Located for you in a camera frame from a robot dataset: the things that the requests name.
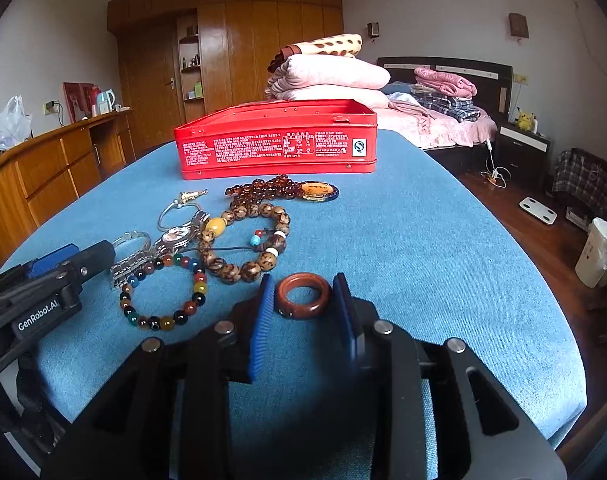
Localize white power strip with cable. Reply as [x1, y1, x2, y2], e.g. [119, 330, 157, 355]
[481, 140, 509, 187]

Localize silver bangle with gold charm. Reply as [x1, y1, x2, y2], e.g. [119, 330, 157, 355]
[157, 189, 209, 233]

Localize plaid bag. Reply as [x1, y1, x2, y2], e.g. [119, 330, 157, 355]
[552, 148, 607, 211]

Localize silver wristwatch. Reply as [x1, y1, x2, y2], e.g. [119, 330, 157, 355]
[110, 209, 209, 288]

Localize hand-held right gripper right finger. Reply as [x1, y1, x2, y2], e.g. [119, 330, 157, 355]
[332, 272, 569, 480]

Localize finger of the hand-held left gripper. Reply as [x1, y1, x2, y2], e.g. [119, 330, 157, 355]
[0, 243, 80, 281]
[33, 240, 116, 311]

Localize spotted cream blanket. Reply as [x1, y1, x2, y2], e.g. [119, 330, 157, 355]
[268, 33, 364, 72]

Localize wooden wardrobe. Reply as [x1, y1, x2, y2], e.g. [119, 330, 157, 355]
[107, 0, 345, 158]

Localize brown wooden ring bangle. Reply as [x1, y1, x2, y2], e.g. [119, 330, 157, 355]
[276, 272, 331, 321]

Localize folded pink clothes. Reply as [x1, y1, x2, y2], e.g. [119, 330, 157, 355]
[414, 66, 478, 100]

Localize folded pink quilt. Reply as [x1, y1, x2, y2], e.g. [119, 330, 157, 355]
[264, 54, 391, 109]

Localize brown patterned wooden bead bracelet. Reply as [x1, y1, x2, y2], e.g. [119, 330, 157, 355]
[197, 201, 292, 285]

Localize red gift box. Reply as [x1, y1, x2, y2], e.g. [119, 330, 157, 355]
[62, 81, 101, 123]

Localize brown wall lamp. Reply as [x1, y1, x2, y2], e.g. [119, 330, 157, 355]
[508, 13, 530, 40]

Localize white bin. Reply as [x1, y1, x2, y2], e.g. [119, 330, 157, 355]
[576, 217, 607, 288]

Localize black nightstand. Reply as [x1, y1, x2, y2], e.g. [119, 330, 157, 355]
[496, 122, 554, 193]

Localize white bathroom scale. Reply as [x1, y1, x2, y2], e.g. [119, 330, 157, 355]
[519, 196, 558, 226]

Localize red tin box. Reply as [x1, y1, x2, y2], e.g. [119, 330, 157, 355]
[173, 99, 379, 181]

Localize yellow plush toy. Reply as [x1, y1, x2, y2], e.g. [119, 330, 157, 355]
[514, 106, 537, 132]

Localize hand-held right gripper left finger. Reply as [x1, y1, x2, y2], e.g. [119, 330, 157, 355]
[42, 274, 276, 480]

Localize wooden sideboard cabinet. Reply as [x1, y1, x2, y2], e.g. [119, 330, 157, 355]
[0, 108, 136, 273]

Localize folded plaid clothes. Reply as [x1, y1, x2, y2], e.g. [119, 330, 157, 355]
[413, 87, 481, 122]

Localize plain silver bangle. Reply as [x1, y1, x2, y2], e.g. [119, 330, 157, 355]
[112, 231, 151, 253]

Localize bed with pink sheet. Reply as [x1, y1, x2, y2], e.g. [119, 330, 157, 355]
[373, 56, 514, 171]

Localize multicolour bead bracelet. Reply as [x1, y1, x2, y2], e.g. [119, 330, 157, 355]
[118, 252, 209, 332]

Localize amber bead necklace with pendant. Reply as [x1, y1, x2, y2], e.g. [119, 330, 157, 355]
[224, 174, 340, 211]

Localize white plastic bag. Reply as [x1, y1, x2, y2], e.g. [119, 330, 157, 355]
[0, 95, 34, 150]

